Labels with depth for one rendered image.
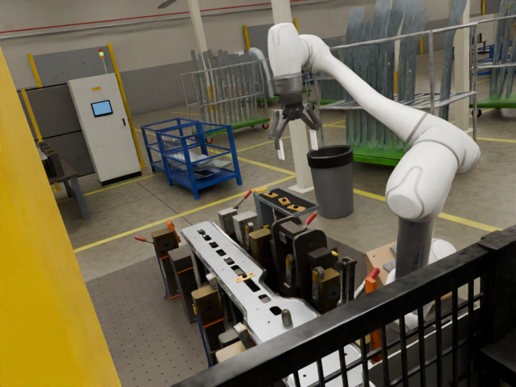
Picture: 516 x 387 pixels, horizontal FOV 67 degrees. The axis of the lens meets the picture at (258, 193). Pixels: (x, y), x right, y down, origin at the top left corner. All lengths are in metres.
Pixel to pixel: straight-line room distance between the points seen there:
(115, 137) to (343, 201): 4.99
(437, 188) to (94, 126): 7.28
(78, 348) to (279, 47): 1.19
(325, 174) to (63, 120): 5.88
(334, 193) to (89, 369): 4.15
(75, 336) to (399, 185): 0.93
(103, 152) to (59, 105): 1.33
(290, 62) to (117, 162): 6.95
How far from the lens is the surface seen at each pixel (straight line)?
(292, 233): 1.40
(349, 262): 1.13
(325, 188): 4.28
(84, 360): 0.18
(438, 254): 1.59
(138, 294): 2.29
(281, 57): 1.30
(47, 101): 8.69
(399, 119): 1.20
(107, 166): 8.05
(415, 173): 1.05
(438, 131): 1.17
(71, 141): 8.74
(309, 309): 1.33
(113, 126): 8.00
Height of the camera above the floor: 1.78
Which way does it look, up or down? 19 degrees down
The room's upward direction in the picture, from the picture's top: 10 degrees counter-clockwise
